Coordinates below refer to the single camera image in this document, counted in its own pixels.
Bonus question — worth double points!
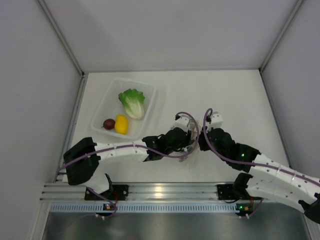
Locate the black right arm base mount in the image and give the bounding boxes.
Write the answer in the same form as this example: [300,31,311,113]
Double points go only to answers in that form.
[216,173,253,200]

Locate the fake green lettuce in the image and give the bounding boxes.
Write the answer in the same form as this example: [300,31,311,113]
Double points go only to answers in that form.
[118,88,145,120]

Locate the clear dotted zip bag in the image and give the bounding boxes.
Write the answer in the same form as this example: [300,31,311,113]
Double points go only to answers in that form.
[179,120,201,168]

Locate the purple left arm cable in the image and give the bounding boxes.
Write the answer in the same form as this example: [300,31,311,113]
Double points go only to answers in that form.
[57,111,201,176]

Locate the white perforated plastic basket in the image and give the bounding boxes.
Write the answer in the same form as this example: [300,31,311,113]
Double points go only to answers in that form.
[90,77,166,140]

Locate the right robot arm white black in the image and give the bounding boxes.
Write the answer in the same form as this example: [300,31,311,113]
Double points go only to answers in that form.
[199,126,320,223]

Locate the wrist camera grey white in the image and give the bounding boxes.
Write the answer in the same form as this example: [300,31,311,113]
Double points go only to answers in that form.
[173,115,191,132]
[206,111,223,131]

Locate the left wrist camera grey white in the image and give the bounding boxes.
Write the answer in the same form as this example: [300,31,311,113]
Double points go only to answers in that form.
[173,115,191,132]

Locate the fake yellow lemon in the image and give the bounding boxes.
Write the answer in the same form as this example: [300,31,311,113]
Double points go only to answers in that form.
[114,114,129,135]

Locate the fake red apple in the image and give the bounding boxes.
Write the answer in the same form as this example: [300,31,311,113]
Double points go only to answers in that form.
[101,118,116,130]

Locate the grey slotted cable duct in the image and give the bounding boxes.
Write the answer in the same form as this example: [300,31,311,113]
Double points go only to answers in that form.
[49,202,249,214]

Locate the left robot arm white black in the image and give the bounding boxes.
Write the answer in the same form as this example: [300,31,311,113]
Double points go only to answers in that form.
[62,127,195,200]

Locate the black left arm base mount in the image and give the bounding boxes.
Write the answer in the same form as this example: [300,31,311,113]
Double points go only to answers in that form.
[84,173,129,201]

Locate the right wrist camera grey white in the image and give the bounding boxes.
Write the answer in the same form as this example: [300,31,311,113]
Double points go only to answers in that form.
[206,111,223,131]

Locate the aluminium mounting rail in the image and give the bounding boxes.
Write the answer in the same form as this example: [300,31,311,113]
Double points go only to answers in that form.
[41,181,253,201]

